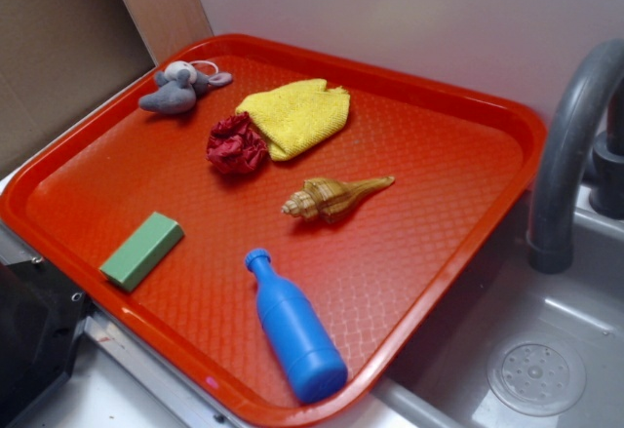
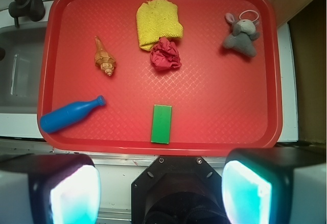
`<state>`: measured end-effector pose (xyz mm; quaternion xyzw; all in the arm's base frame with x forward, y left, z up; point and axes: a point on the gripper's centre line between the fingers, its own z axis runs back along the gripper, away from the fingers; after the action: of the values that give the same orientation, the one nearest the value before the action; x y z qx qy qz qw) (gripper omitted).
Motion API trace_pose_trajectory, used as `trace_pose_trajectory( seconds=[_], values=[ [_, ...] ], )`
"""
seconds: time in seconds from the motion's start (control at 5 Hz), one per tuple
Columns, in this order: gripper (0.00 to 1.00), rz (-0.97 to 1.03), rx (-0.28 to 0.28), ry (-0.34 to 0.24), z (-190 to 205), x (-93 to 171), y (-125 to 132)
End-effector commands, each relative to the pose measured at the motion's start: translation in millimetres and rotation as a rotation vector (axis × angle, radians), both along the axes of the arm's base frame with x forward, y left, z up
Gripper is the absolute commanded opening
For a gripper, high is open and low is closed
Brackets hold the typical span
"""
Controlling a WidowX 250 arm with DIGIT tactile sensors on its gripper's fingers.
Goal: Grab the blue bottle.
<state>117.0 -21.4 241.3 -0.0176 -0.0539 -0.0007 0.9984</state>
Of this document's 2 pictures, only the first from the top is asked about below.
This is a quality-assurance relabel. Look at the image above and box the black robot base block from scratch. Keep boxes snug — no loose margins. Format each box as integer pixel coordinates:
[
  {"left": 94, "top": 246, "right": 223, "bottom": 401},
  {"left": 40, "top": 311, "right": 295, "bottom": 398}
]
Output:
[{"left": 1, "top": 257, "right": 91, "bottom": 427}]

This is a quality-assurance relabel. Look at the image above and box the green rectangular block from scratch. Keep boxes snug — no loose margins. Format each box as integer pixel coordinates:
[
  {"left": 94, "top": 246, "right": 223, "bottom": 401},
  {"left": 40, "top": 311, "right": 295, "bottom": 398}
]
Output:
[{"left": 99, "top": 213, "right": 184, "bottom": 292}]

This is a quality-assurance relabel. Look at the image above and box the brown cardboard panel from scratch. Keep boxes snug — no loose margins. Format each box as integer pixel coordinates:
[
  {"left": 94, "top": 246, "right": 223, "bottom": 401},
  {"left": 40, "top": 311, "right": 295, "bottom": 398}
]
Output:
[{"left": 1, "top": 0, "right": 153, "bottom": 175}]

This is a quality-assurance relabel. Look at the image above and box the yellow folded cloth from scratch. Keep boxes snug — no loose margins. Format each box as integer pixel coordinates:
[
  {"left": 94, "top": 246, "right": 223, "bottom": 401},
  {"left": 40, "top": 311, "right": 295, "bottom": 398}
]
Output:
[{"left": 236, "top": 78, "right": 351, "bottom": 162}]

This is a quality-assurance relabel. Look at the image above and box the light wooden board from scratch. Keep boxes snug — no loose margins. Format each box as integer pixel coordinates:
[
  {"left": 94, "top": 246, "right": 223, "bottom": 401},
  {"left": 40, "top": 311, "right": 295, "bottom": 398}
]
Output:
[{"left": 123, "top": 0, "right": 214, "bottom": 63}]

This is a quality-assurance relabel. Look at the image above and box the grey plush mouse toy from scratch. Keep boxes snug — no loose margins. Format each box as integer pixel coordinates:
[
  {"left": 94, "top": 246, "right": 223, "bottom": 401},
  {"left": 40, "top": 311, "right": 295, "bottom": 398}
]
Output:
[{"left": 138, "top": 60, "right": 233, "bottom": 115}]

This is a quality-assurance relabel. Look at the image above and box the grey curved faucet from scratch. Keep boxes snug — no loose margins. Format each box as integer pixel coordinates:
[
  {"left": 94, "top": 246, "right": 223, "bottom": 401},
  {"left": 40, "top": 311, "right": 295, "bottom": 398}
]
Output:
[{"left": 526, "top": 38, "right": 623, "bottom": 274}]

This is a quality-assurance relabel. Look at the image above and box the crumpled red paper ball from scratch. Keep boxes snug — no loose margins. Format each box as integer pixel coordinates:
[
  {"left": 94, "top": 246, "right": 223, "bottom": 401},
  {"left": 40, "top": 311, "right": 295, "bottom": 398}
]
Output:
[{"left": 206, "top": 112, "right": 268, "bottom": 175}]

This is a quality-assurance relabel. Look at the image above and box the red plastic tray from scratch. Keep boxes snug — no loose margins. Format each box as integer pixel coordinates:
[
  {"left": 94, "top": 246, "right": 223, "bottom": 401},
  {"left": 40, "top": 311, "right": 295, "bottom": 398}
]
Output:
[{"left": 1, "top": 35, "right": 545, "bottom": 427}]

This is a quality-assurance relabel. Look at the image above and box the grey plastic sink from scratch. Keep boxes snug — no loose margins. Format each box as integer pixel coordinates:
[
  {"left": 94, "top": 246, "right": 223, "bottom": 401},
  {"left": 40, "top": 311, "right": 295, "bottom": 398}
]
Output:
[{"left": 373, "top": 181, "right": 624, "bottom": 428}]

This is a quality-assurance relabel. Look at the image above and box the brown spiral seashell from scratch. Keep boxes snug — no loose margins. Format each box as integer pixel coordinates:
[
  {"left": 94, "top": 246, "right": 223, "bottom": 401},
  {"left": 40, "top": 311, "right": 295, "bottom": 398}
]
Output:
[{"left": 281, "top": 175, "right": 395, "bottom": 224}]

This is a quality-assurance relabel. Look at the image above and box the blue plastic bottle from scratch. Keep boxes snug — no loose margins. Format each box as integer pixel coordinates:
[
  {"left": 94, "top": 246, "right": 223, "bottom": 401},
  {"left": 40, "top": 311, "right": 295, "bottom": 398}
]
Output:
[{"left": 245, "top": 249, "right": 348, "bottom": 405}]

